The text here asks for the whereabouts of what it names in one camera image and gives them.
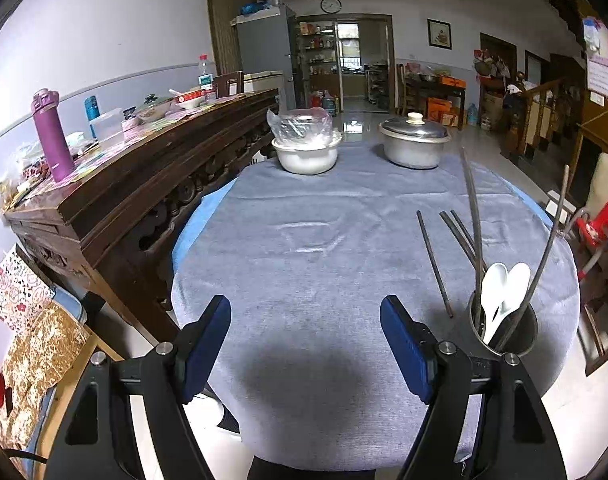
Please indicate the pink wall calendar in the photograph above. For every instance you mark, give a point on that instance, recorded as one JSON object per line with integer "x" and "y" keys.
{"x": 596, "y": 46}

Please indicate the dark metal utensil cup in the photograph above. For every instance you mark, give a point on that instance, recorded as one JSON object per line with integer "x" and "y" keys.
{"x": 521, "y": 342}

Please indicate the white chest freezer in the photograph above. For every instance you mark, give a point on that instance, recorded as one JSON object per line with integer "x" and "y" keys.
{"x": 268, "y": 80}

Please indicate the small white step stool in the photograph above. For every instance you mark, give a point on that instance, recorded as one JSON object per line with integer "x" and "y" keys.
{"x": 551, "y": 208}

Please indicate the cream sofa armchair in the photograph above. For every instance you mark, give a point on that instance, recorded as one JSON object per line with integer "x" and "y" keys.
{"x": 598, "y": 188}

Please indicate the dark chopstick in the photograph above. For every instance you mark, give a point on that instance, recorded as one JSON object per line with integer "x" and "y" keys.
{"x": 434, "y": 266}
{"x": 468, "y": 236}
{"x": 515, "y": 321}
{"x": 477, "y": 236}
{"x": 453, "y": 228}

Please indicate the dark wooden side table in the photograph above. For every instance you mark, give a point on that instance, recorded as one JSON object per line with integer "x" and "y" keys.
{"x": 432, "y": 98}

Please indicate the purple thermos bottle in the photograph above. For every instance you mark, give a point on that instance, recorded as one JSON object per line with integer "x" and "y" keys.
{"x": 51, "y": 136}

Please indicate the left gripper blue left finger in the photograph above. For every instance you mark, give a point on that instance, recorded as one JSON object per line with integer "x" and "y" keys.
{"x": 197, "y": 347}

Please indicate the clear plastic water bottle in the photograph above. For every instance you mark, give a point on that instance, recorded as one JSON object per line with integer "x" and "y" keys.
{"x": 207, "y": 73}

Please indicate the blue round table cover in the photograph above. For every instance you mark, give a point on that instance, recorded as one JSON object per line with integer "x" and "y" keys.
{"x": 196, "y": 224}

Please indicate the grey tablecloth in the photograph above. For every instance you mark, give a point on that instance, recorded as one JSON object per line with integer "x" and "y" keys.
{"x": 305, "y": 262}

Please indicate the carved dark wooden sideboard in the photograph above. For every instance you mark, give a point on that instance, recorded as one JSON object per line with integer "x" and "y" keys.
{"x": 112, "y": 230}

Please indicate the framed flower picture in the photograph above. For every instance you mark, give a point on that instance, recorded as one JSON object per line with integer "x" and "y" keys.
{"x": 439, "y": 34}

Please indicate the white plastic spoon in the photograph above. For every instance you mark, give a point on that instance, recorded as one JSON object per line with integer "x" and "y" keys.
{"x": 515, "y": 288}
{"x": 492, "y": 298}

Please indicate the round wall clock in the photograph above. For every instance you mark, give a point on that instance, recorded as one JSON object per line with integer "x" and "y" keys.
{"x": 330, "y": 6}

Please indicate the red child chair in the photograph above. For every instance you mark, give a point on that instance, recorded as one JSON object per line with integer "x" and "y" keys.
{"x": 593, "y": 233}

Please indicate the white bowl with plastic bag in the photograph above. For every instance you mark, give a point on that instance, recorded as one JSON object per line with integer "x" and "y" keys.
{"x": 305, "y": 140}

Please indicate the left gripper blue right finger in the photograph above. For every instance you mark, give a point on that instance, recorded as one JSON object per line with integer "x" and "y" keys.
{"x": 412, "y": 345}

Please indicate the glass lidded bowl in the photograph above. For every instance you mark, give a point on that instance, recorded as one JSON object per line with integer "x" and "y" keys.
{"x": 153, "y": 108}

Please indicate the aluminium pot with lid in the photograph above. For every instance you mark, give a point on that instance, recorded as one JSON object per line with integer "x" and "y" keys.
{"x": 413, "y": 141}

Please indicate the grey refrigerator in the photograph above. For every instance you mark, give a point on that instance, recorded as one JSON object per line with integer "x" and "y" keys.
{"x": 268, "y": 43}

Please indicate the red white ceramic bowl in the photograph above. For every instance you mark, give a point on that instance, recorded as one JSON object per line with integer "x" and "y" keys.
{"x": 189, "y": 100}

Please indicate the teal thermos bottle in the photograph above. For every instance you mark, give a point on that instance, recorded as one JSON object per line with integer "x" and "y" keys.
{"x": 92, "y": 112}

